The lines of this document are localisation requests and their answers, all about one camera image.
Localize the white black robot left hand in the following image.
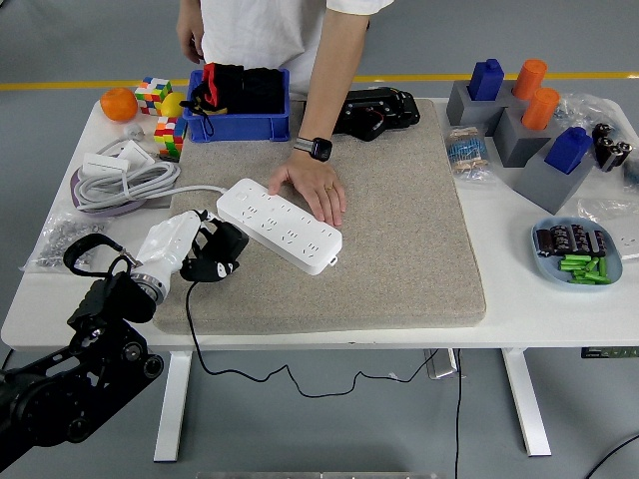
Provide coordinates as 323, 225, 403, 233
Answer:
133, 208, 242, 284

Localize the person's left hand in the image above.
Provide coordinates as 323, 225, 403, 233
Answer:
268, 149, 347, 229

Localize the person's right hand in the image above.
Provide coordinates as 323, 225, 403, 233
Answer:
176, 22, 206, 65

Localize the white power strip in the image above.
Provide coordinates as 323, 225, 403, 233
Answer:
215, 177, 344, 276

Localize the thin black adapter cord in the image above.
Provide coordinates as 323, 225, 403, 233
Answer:
185, 279, 443, 399

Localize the black wristwatch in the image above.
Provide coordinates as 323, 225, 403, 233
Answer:
293, 136, 333, 164

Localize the yellow lemon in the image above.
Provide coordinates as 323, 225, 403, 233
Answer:
160, 91, 189, 119

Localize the colourful puzzle cube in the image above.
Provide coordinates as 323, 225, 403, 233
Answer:
153, 115, 189, 162
134, 76, 174, 116

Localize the grey-brown mat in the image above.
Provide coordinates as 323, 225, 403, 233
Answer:
151, 97, 488, 336

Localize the black foam block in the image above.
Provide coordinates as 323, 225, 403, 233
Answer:
243, 67, 287, 115

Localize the orange fruit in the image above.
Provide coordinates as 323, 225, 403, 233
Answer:
99, 87, 139, 123

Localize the blue plastic bin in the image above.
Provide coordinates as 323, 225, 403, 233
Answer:
182, 68, 292, 144

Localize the black device housing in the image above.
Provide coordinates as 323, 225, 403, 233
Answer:
331, 87, 421, 143

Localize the clear bag of screws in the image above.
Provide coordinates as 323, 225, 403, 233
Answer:
20, 210, 99, 274

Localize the clear bag of resistors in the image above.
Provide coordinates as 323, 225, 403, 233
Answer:
442, 124, 498, 187

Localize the wide grey block holder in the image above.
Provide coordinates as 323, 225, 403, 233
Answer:
445, 79, 523, 137

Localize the white table leg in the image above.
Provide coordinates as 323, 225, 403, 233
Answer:
153, 350, 195, 463
500, 347, 553, 458

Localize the blue bottle-shaped block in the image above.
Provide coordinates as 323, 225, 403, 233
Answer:
466, 58, 505, 102
543, 126, 594, 176

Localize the silver box under table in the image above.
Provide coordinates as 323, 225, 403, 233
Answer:
422, 347, 460, 380

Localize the orange cylinder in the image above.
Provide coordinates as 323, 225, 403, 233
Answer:
512, 58, 549, 101
521, 87, 561, 132

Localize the light blue plate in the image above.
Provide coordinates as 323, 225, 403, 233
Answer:
530, 215, 624, 292

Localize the crumpled clear plastic bag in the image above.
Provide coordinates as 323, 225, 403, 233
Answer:
553, 94, 625, 134

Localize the black table control panel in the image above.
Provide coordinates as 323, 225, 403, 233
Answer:
580, 346, 639, 359

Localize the black red drawstring pouch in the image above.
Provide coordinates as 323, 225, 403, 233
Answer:
179, 62, 246, 139

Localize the white coiled power strip cable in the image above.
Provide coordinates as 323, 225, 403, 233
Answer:
74, 138, 229, 214

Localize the white wall switch panel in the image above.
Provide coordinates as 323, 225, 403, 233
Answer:
115, 140, 156, 174
81, 153, 130, 179

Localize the black hanging cable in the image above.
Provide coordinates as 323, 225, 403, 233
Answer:
452, 348, 463, 479

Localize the black floor cable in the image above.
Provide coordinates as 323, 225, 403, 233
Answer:
583, 432, 639, 479

